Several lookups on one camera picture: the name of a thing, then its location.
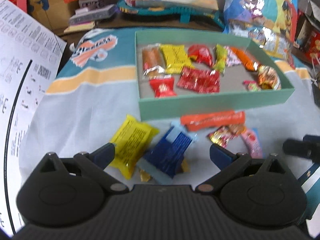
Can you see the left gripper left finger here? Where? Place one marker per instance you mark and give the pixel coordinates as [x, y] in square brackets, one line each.
[92, 166]

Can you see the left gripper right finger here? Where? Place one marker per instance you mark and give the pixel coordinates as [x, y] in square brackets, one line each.
[230, 165]

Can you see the pink strawberry snack packet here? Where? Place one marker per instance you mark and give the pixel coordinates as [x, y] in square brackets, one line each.
[252, 142]

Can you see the small yellow snack packet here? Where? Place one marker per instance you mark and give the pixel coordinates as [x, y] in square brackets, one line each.
[131, 141]

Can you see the long orange red packet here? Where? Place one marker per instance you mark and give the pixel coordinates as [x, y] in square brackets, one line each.
[198, 122]

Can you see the blue snack packet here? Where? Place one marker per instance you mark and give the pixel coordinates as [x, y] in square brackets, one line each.
[164, 160]

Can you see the round striped snack bag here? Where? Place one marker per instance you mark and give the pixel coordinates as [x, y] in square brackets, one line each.
[268, 78]

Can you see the pink green candy packet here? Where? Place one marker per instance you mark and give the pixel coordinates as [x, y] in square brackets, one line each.
[251, 86]

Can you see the shiny red foil packet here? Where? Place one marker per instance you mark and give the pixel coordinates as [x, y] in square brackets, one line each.
[200, 81]

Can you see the small red snack packet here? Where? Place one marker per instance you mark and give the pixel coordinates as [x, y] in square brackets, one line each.
[163, 86]

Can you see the orange silver snack packet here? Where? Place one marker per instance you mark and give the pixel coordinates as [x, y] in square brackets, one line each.
[249, 62]

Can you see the pink white patterned packet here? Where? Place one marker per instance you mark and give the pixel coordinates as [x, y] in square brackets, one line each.
[232, 59]

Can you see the green yellow snack stick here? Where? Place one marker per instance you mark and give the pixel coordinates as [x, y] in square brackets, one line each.
[221, 58]

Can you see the brown cake clear wrapper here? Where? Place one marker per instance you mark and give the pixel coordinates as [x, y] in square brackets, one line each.
[152, 61]

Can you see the yellow Winsun snack packet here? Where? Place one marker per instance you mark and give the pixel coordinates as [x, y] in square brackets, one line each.
[175, 58]

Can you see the teal cardboard box tray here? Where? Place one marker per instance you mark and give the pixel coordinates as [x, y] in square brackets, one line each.
[232, 95]

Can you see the red cookie box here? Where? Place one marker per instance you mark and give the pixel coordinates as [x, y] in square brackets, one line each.
[311, 47]

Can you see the white instruction sheet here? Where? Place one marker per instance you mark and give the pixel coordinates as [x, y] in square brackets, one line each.
[30, 57]

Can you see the Paw Patrol snack bag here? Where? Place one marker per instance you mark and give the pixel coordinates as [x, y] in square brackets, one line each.
[271, 24]

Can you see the grey toy building blocks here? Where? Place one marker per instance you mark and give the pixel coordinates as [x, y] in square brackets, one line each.
[89, 13]

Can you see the teal toy track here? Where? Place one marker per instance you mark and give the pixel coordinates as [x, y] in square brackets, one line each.
[184, 13]

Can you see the brown cardboard box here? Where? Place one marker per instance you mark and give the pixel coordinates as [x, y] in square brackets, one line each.
[52, 14]

